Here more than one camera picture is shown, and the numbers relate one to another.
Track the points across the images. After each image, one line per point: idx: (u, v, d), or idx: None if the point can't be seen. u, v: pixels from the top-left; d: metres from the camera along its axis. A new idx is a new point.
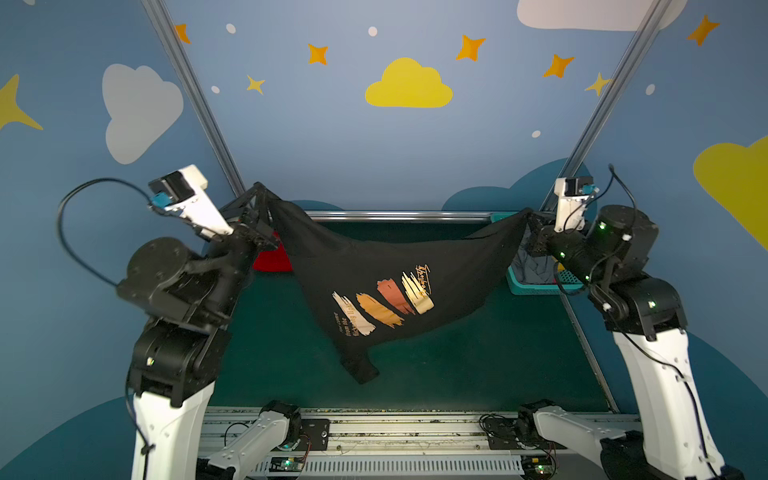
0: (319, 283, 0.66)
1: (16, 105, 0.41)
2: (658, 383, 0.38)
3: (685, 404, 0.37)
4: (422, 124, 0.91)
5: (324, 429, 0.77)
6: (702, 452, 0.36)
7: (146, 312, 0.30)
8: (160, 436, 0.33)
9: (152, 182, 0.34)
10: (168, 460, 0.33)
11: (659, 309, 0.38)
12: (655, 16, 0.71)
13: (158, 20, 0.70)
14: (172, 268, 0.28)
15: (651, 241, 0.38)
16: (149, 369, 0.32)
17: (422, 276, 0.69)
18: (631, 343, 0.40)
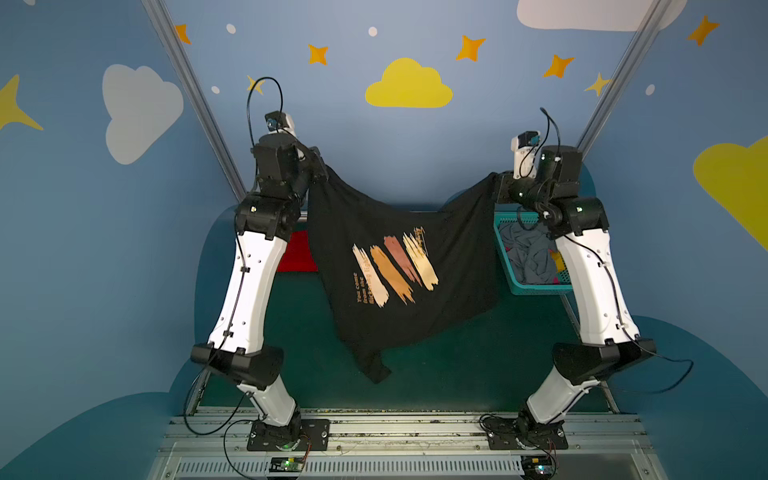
0: (339, 238, 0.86)
1: (19, 108, 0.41)
2: (580, 261, 0.48)
3: (605, 282, 0.46)
4: (422, 124, 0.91)
5: (324, 430, 0.76)
6: (618, 321, 0.44)
7: (263, 165, 0.45)
8: (255, 262, 0.44)
9: (273, 112, 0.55)
10: (256, 280, 0.44)
11: (584, 212, 0.47)
12: (656, 16, 0.71)
13: (159, 20, 0.70)
14: (289, 142, 0.46)
15: (578, 164, 0.49)
16: (252, 215, 0.45)
17: (419, 236, 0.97)
18: (566, 241, 0.50)
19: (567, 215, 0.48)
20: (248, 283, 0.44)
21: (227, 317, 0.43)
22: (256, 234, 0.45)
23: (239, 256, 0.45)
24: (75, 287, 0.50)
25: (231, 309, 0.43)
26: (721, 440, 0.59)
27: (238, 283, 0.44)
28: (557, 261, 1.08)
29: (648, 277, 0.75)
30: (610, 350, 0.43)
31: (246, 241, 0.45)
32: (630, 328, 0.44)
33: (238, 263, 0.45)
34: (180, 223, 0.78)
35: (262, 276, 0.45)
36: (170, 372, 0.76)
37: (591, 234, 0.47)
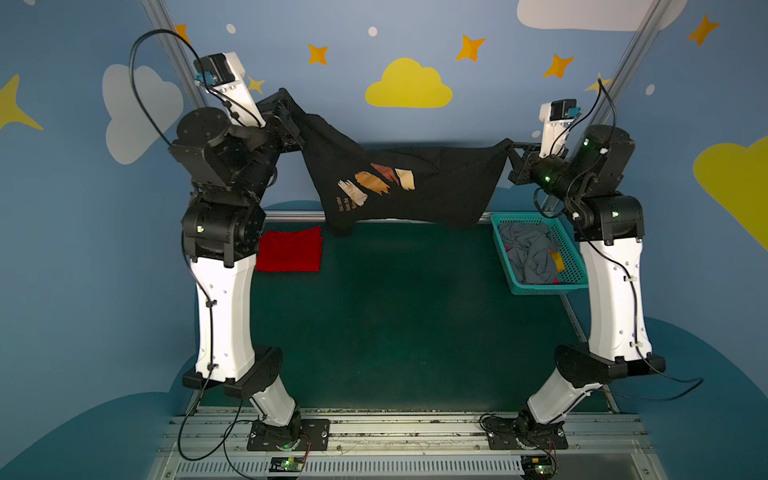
0: (324, 172, 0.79)
1: (16, 104, 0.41)
2: (605, 274, 0.44)
3: (629, 299, 0.42)
4: (422, 124, 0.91)
5: (324, 430, 0.76)
6: (632, 339, 0.43)
7: (197, 169, 0.31)
8: (222, 292, 0.38)
9: (199, 60, 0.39)
10: (229, 310, 0.39)
11: (619, 217, 0.42)
12: (655, 17, 0.71)
13: (158, 20, 0.70)
14: (219, 130, 0.31)
15: (627, 158, 0.41)
16: (201, 235, 0.36)
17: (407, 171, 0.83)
18: (592, 248, 0.45)
19: (600, 220, 0.43)
20: (223, 313, 0.39)
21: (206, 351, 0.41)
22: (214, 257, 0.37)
23: (200, 287, 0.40)
24: (75, 287, 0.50)
25: (210, 343, 0.40)
26: (720, 441, 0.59)
27: (209, 317, 0.39)
28: (556, 262, 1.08)
29: (648, 277, 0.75)
30: (619, 368, 0.42)
31: (204, 268, 0.37)
32: (643, 346, 0.43)
33: (202, 296, 0.39)
34: (181, 222, 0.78)
35: (236, 303, 0.40)
36: (170, 372, 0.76)
37: (623, 242, 0.42)
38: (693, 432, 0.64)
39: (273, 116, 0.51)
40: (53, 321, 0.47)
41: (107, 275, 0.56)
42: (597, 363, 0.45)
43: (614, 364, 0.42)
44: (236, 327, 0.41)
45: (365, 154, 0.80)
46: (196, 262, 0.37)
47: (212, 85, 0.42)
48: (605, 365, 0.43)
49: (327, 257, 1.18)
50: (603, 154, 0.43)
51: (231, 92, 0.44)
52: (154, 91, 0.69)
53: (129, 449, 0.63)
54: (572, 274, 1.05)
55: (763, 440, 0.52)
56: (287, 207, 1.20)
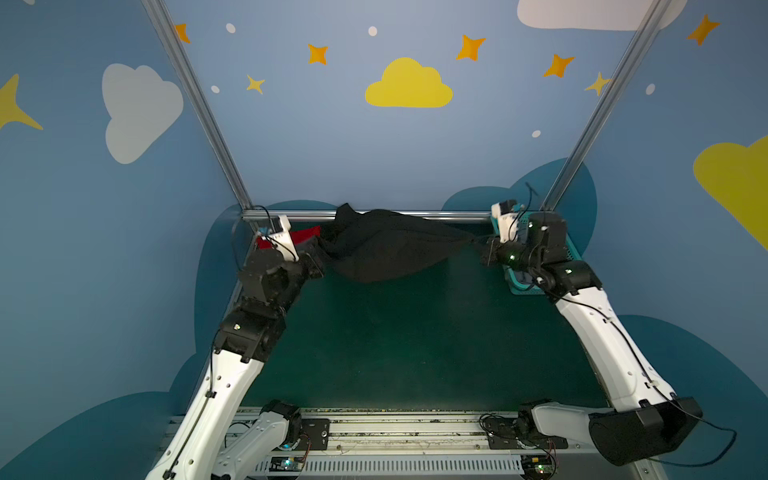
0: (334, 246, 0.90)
1: (17, 105, 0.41)
2: (590, 325, 0.47)
3: (621, 339, 0.44)
4: (421, 123, 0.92)
5: (324, 429, 0.77)
6: (646, 378, 0.41)
7: (251, 287, 0.44)
8: (223, 385, 0.42)
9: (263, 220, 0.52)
10: (219, 410, 0.41)
11: (575, 275, 0.50)
12: (655, 17, 0.71)
13: (158, 19, 0.70)
14: (277, 263, 0.45)
15: (563, 233, 0.53)
16: (233, 334, 0.45)
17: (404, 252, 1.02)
18: (566, 302, 0.51)
19: (562, 280, 0.51)
20: (210, 413, 0.40)
21: (175, 451, 0.38)
22: (234, 356, 0.44)
23: (206, 378, 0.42)
24: (74, 288, 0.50)
25: (183, 444, 0.39)
26: (720, 440, 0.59)
27: (198, 409, 0.41)
28: None
29: (648, 277, 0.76)
30: (652, 415, 0.38)
31: (220, 360, 0.43)
32: (664, 385, 0.41)
33: (205, 385, 0.42)
34: (180, 222, 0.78)
35: (227, 405, 0.42)
36: (169, 372, 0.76)
37: (585, 294, 0.48)
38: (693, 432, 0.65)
39: (307, 254, 0.56)
40: (51, 323, 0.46)
41: (106, 275, 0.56)
42: (625, 418, 0.41)
43: (644, 412, 0.39)
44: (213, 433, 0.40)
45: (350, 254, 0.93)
46: (218, 354, 0.44)
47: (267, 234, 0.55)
48: (634, 415, 0.40)
49: None
50: (542, 233, 0.55)
51: (278, 237, 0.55)
52: (154, 91, 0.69)
53: (129, 449, 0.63)
54: None
55: (762, 440, 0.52)
56: (287, 207, 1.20)
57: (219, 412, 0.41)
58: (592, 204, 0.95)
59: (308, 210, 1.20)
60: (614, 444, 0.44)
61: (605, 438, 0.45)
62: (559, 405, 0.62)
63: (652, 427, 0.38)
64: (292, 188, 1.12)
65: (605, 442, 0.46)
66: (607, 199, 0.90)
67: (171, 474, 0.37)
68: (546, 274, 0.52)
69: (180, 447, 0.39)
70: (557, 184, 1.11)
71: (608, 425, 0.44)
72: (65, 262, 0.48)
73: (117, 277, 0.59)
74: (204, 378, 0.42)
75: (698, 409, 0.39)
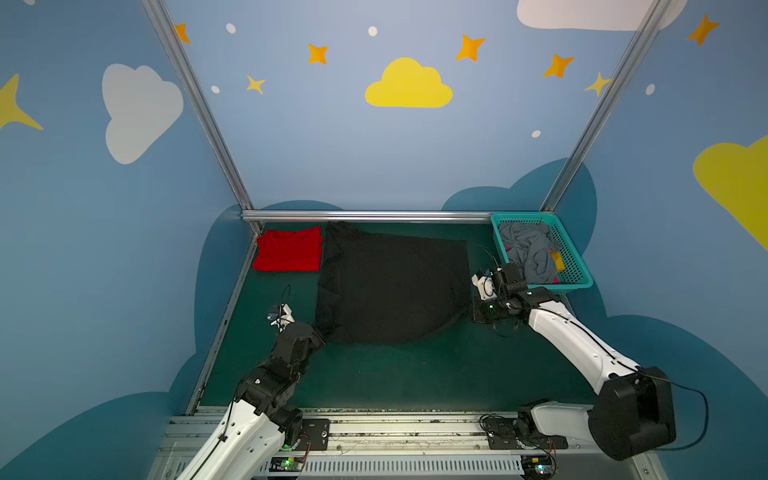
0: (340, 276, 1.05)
1: (16, 105, 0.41)
2: (553, 325, 0.56)
3: (581, 332, 0.51)
4: (421, 123, 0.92)
5: (324, 429, 0.77)
6: (612, 357, 0.46)
7: (282, 347, 0.57)
8: (234, 432, 0.49)
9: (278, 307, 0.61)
10: (226, 453, 0.47)
11: (535, 295, 0.61)
12: (655, 17, 0.71)
13: (158, 19, 0.70)
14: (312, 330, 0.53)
15: (516, 269, 0.68)
16: (252, 388, 0.54)
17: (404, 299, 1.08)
18: (534, 313, 0.59)
19: (525, 303, 0.61)
20: (218, 455, 0.47)
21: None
22: (250, 406, 0.52)
23: (222, 423, 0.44)
24: (74, 289, 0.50)
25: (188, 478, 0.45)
26: (719, 440, 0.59)
27: (207, 450, 0.47)
28: (556, 262, 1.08)
29: (648, 278, 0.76)
30: (623, 385, 0.42)
31: (238, 409, 0.51)
32: (626, 361, 0.46)
33: (219, 428, 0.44)
34: (180, 222, 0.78)
35: (231, 455, 0.48)
36: (169, 372, 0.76)
37: (548, 305, 0.58)
38: (693, 432, 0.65)
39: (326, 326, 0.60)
40: (50, 324, 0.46)
41: (106, 276, 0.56)
42: (606, 395, 0.44)
43: (617, 383, 0.42)
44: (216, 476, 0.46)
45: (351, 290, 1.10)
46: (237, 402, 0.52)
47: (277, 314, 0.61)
48: (610, 389, 0.43)
49: (326, 256, 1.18)
50: (500, 274, 0.70)
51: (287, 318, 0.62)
52: (154, 91, 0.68)
53: (129, 449, 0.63)
54: (572, 274, 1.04)
55: (761, 439, 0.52)
56: (287, 207, 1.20)
57: (222, 457, 0.47)
58: (592, 204, 0.95)
59: (309, 210, 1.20)
60: (611, 433, 0.44)
61: (604, 432, 0.46)
62: (559, 405, 0.61)
63: (629, 399, 0.41)
64: (292, 188, 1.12)
65: (605, 437, 0.46)
66: (607, 199, 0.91)
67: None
68: (513, 300, 0.63)
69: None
70: (557, 184, 1.11)
71: (602, 414, 0.45)
72: (64, 263, 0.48)
73: (117, 278, 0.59)
74: (220, 423, 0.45)
75: (662, 374, 0.43)
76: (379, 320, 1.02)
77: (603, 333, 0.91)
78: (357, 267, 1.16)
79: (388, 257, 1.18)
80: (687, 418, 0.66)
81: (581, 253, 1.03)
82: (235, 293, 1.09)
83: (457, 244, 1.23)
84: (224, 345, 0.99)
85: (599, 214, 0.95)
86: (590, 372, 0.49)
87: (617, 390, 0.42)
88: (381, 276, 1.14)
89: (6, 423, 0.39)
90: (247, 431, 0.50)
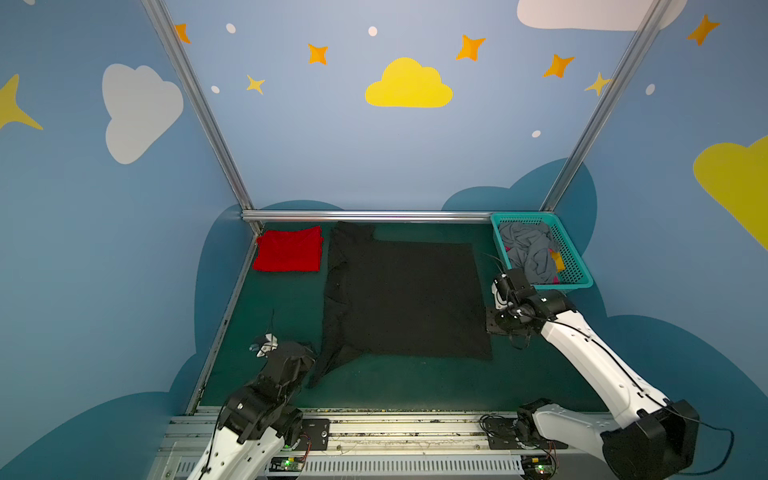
0: (345, 287, 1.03)
1: (16, 104, 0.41)
2: (573, 345, 0.51)
3: (603, 355, 0.47)
4: (421, 123, 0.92)
5: (324, 429, 0.77)
6: (638, 388, 0.43)
7: (272, 366, 0.56)
8: (217, 463, 0.48)
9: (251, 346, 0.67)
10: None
11: (548, 301, 0.55)
12: (655, 17, 0.71)
13: (158, 20, 0.70)
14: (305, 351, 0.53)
15: (521, 274, 0.63)
16: (235, 410, 0.52)
17: (413, 312, 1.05)
18: (550, 327, 0.54)
19: (538, 309, 0.55)
20: None
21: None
22: (231, 434, 0.50)
23: (206, 452, 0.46)
24: (74, 291, 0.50)
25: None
26: (719, 440, 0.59)
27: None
28: (556, 262, 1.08)
29: (647, 278, 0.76)
30: (653, 423, 0.39)
31: (220, 436, 0.50)
32: (654, 393, 0.42)
33: (202, 459, 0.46)
34: (180, 222, 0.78)
35: None
36: (169, 372, 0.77)
37: (565, 317, 0.53)
38: None
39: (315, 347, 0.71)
40: (50, 324, 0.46)
41: (105, 276, 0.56)
42: (632, 431, 0.41)
43: (647, 422, 0.39)
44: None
45: (356, 301, 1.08)
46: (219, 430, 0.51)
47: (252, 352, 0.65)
48: (637, 426, 0.40)
49: (328, 258, 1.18)
50: (507, 282, 0.65)
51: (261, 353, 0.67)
52: (154, 92, 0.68)
53: (129, 450, 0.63)
54: (572, 274, 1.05)
55: (761, 440, 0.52)
56: (287, 207, 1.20)
57: None
58: (592, 205, 0.95)
59: (308, 210, 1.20)
60: (630, 464, 0.43)
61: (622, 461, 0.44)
62: (563, 411, 0.61)
63: (657, 439, 0.38)
64: (292, 188, 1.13)
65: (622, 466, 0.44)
66: (607, 199, 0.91)
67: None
68: (524, 307, 0.57)
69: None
70: (557, 184, 1.11)
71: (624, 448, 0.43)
72: (64, 263, 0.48)
73: (116, 279, 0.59)
74: (204, 452, 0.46)
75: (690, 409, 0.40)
76: (388, 333, 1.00)
77: (602, 333, 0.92)
78: (360, 275, 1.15)
79: (390, 264, 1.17)
80: None
81: (581, 253, 1.03)
82: (235, 293, 1.09)
83: (456, 243, 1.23)
84: (224, 345, 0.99)
85: (599, 214, 0.95)
86: (615, 404, 0.45)
87: (647, 429, 0.39)
88: (387, 287, 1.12)
89: (6, 425, 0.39)
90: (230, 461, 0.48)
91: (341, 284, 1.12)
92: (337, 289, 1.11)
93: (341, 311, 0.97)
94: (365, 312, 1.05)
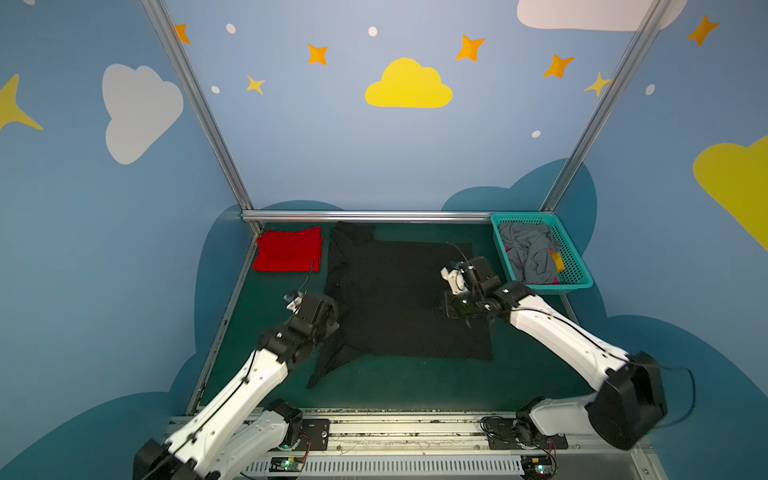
0: (345, 286, 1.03)
1: (17, 105, 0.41)
2: (536, 322, 0.54)
3: (568, 327, 0.51)
4: (421, 123, 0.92)
5: (324, 429, 0.77)
6: (603, 351, 0.46)
7: (304, 307, 0.60)
8: (256, 377, 0.49)
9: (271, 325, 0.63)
10: (246, 398, 0.47)
11: (511, 292, 0.59)
12: (655, 17, 0.71)
13: (158, 20, 0.70)
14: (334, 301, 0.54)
15: (487, 265, 0.64)
16: (272, 339, 0.55)
17: (413, 313, 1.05)
18: (519, 315, 0.57)
19: (505, 301, 0.58)
20: (237, 398, 0.46)
21: (199, 426, 0.43)
22: (271, 355, 0.52)
23: (245, 368, 0.50)
24: (74, 290, 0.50)
25: (211, 415, 0.44)
26: (719, 440, 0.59)
27: (228, 392, 0.47)
28: (556, 262, 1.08)
29: (647, 278, 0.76)
30: (621, 379, 0.42)
31: (260, 356, 0.52)
32: (616, 352, 0.46)
33: (241, 373, 0.50)
34: (180, 222, 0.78)
35: (251, 398, 0.47)
36: (169, 372, 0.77)
37: (528, 302, 0.56)
38: (693, 431, 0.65)
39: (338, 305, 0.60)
40: (51, 324, 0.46)
41: (105, 276, 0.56)
42: (606, 392, 0.43)
43: (614, 379, 0.42)
44: (239, 413, 0.46)
45: (356, 301, 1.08)
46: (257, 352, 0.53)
47: None
48: (609, 385, 0.43)
49: (328, 258, 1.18)
50: (474, 273, 0.66)
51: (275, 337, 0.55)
52: (154, 92, 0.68)
53: (129, 449, 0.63)
54: (572, 274, 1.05)
55: (760, 441, 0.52)
56: (287, 207, 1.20)
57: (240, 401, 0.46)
58: (592, 205, 0.95)
59: (308, 210, 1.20)
60: (615, 426, 0.45)
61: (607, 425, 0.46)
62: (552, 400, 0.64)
63: (629, 392, 0.41)
64: (291, 188, 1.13)
65: (608, 429, 0.46)
66: (607, 199, 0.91)
67: (193, 436, 0.42)
68: (491, 300, 0.60)
69: (207, 417, 0.44)
70: (557, 184, 1.11)
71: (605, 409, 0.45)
72: (64, 264, 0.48)
73: (116, 278, 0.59)
74: (242, 368, 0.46)
75: (650, 359, 0.44)
76: (388, 332, 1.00)
77: (602, 333, 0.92)
78: (360, 275, 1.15)
79: (390, 264, 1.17)
80: (686, 417, 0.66)
81: (581, 253, 1.03)
82: (235, 293, 1.09)
83: (456, 243, 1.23)
84: (224, 345, 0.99)
85: (599, 215, 0.95)
86: (587, 369, 0.48)
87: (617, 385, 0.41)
88: (387, 287, 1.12)
89: (6, 425, 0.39)
90: (268, 377, 0.50)
91: (341, 284, 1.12)
92: (337, 289, 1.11)
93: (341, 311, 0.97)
94: (366, 312, 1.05)
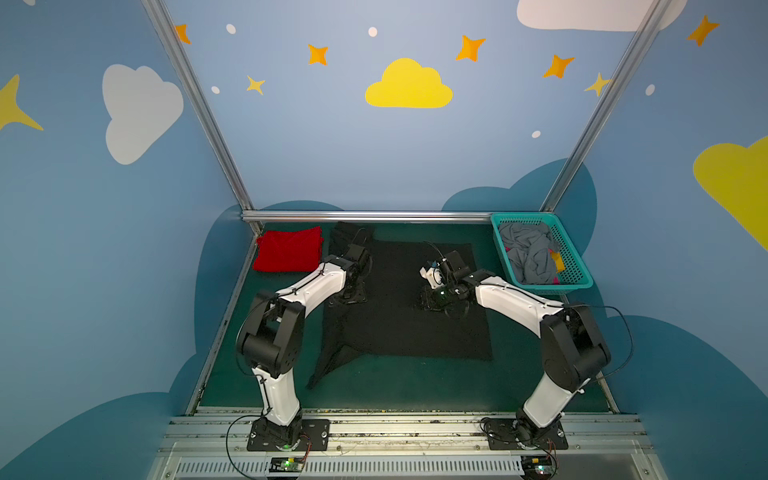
0: None
1: (16, 105, 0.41)
2: (492, 292, 0.63)
3: (514, 290, 0.60)
4: (421, 124, 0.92)
5: (324, 429, 0.77)
6: (543, 303, 0.54)
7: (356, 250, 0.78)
8: (329, 272, 0.64)
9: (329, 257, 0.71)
10: (324, 282, 0.61)
11: (477, 276, 0.68)
12: (655, 18, 0.71)
13: (158, 20, 0.70)
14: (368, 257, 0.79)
15: (458, 256, 0.74)
16: (334, 259, 0.71)
17: (414, 313, 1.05)
18: (482, 289, 0.65)
19: (471, 285, 0.68)
20: (319, 280, 0.61)
21: (297, 288, 0.56)
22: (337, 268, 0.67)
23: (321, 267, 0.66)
24: (74, 290, 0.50)
25: (303, 285, 0.58)
26: (719, 441, 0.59)
27: (312, 276, 0.62)
28: (556, 262, 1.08)
29: (647, 278, 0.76)
30: (556, 319, 0.49)
31: (330, 264, 0.68)
32: (554, 302, 0.53)
33: (319, 268, 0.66)
34: (180, 222, 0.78)
35: (326, 286, 0.62)
36: (170, 371, 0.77)
37: (490, 280, 0.65)
38: (691, 431, 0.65)
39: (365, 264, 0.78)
40: (50, 325, 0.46)
41: (105, 275, 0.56)
42: (546, 333, 0.50)
43: (552, 319, 0.49)
44: (319, 291, 0.59)
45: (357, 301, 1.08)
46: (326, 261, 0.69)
47: (325, 262, 0.68)
48: (547, 325, 0.49)
49: None
50: (446, 264, 0.76)
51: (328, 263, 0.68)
52: (155, 92, 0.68)
53: (128, 449, 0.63)
54: (572, 274, 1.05)
55: (760, 441, 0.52)
56: (286, 207, 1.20)
57: (325, 282, 0.61)
58: (592, 205, 0.95)
59: (308, 210, 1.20)
60: (562, 369, 0.50)
61: (558, 372, 0.51)
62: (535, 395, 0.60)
63: (562, 327, 0.48)
64: (292, 188, 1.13)
65: (559, 375, 0.51)
66: (607, 199, 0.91)
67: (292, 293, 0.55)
68: (461, 286, 0.69)
69: (302, 285, 0.58)
70: (557, 184, 1.11)
71: (549, 352, 0.51)
72: (63, 264, 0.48)
73: (116, 278, 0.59)
74: (318, 269, 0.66)
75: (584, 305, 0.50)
76: (388, 333, 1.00)
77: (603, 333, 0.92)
78: None
79: (390, 264, 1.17)
80: (686, 418, 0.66)
81: (581, 253, 1.03)
82: (235, 293, 1.09)
83: (456, 244, 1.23)
84: (224, 345, 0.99)
85: (599, 215, 0.95)
86: (532, 322, 0.55)
87: (553, 324, 0.48)
88: (387, 287, 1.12)
89: (6, 424, 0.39)
90: (338, 277, 0.65)
91: None
92: None
93: (342, 311, 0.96)
94: (366, 313, 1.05)
